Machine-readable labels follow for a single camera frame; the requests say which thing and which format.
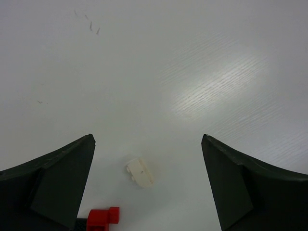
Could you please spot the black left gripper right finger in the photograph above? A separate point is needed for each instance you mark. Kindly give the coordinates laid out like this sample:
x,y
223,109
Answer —
x,y
251,195

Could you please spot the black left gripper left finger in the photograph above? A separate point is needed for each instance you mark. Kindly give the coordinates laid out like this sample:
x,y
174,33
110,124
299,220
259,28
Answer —
x,y
45,194

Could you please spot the black lego brick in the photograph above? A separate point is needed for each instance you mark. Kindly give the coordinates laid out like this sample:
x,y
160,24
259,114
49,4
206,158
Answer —
x,y
80,224

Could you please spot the red lego brick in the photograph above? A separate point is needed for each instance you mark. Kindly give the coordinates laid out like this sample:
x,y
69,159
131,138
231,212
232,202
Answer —
x,y
100,219

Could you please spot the cream white lego brick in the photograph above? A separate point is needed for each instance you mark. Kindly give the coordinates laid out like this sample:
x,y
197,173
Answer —
x,y
140,173

